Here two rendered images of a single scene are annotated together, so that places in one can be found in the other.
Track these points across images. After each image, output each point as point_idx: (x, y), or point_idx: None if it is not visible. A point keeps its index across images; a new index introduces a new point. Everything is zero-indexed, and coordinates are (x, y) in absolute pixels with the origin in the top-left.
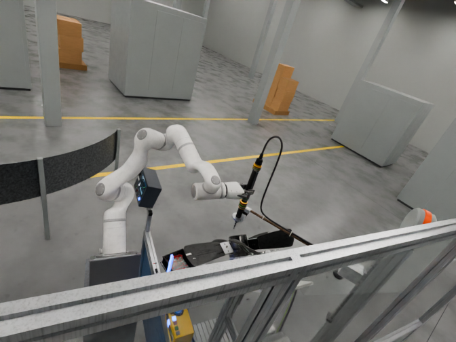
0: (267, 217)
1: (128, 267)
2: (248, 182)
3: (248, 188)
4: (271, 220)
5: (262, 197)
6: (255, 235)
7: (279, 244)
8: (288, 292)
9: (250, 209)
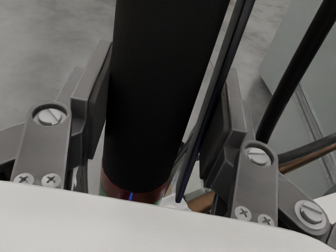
0: (287, 160)
1: None
2: (169, 11)
3: (178, 117)
4: (304, 150)
5: (289, 84)
6: (87, 187)
7: (181, 158)
8: None
9: (182, 209)
